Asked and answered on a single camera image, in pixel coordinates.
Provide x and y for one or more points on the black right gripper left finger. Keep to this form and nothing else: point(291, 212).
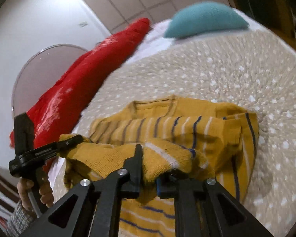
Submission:
point(92, 208)

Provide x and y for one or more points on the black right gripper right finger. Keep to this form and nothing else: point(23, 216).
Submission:
point(206, 208)

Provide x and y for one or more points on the yellow striped knit sweater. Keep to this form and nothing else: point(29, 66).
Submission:
point(197, 137)

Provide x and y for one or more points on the grey knit sleeve forearm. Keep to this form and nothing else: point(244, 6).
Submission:
point(20, 220)

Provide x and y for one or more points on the red blanket roll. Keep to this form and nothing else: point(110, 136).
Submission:
point(58, 110)

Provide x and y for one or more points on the round grey headboard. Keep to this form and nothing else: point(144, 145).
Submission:
point(40, 73)

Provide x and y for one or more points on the beige dotted bed blanket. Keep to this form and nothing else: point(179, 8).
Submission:
point(255, 70)

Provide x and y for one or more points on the white bed sheet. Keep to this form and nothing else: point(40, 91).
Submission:
point(154, 42)

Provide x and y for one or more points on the teal pillow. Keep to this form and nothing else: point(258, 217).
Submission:
point(202, 18)

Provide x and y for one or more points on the wall socket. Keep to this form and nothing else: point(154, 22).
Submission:
point(83, 24)

